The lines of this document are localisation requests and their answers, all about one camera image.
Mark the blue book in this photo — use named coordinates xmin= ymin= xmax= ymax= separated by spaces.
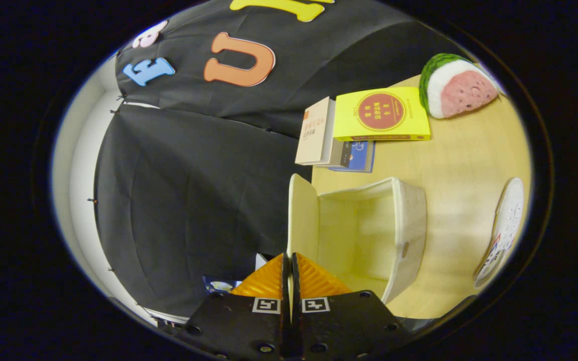
xmin=328 ymin=140 xmax=376 ymax=173

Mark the watermelon slice plush toy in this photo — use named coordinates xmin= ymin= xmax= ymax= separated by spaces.
xmin=418 ymin=53 xmax=500 ymax=120

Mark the blue printed sheet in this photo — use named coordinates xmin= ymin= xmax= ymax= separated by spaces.
xmin=203 ymin=275 xmax=243 ymax=294

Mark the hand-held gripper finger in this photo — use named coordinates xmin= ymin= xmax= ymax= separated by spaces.
xmin=179 ymin=252 xmax=290 ymax=361
xmin=292 ymin=252 xmax=410 ymax=361

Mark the dark grey book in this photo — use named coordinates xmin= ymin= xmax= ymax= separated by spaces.
xmin=330 ymin=139 xmax=357 ymax=168

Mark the cream fabric storage box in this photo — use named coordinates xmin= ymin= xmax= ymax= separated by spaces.
xmin=287 ymin=173 xmax=427 ymax=305

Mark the yellow book with red circle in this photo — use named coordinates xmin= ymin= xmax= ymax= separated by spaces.
xmin=333 ymin=86 xmax=431 ymax=142

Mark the white canvas shoe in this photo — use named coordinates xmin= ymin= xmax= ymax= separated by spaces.
xmin=474 ymin=177 xmax=525 ymax=289

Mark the beige book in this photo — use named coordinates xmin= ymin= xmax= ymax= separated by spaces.
xmin=295 ymin=96 xmax=340 ymax=166

